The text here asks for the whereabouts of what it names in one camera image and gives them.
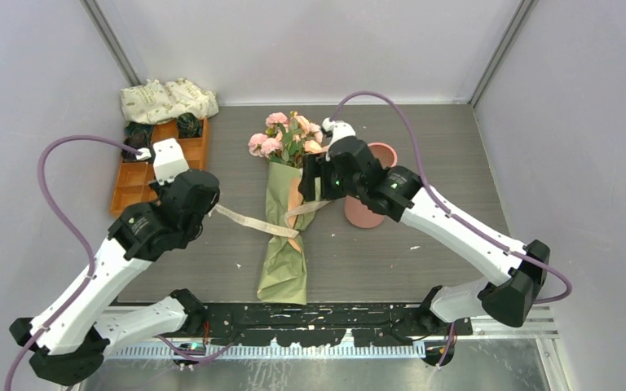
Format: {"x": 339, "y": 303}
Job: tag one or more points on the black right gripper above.
{"x": 315, "y": 165}

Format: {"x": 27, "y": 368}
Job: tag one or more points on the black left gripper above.
{"x": 162, "y": 188}

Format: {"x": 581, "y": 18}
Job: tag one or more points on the pink cylindrical vase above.
{"x": 357, "y": 211}

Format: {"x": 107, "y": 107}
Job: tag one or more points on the green paper flower bouquet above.
{"x": 284, "y": 144}

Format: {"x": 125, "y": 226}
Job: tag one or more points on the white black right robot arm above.
{"x": 509, "y": 286}

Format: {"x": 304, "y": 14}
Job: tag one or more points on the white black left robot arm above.
{"x": 69, "y": 342}

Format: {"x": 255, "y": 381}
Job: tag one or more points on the orange wooden compartment tray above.
{"x": 133, "y": 178}

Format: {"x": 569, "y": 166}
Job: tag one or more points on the dark rolled sock middle left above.
{"x": 137, "y": 142}

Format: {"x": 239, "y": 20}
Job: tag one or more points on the dark rolled sock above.
{"x": 189, "y": 126}
{"x": 137, "y": 142}
{"x": 133, "y": 128}

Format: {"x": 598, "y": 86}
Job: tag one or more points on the dark rolled sock top right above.
{"x": 189, "y": 126}

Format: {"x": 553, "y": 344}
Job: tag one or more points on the dark rolled sock top left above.
{"x": 133, "y": 128}

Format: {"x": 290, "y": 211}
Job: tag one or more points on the cream printed cloth bag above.
{"x": 156, "y": 103}

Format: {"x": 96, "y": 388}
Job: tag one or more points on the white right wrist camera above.
{"x": 335, "y": 131}

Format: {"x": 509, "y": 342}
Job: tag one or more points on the aluminium frame rail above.
{"x": 539, "y": 322}

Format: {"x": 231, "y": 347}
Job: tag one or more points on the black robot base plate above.
{"x": 371, "y": 324}

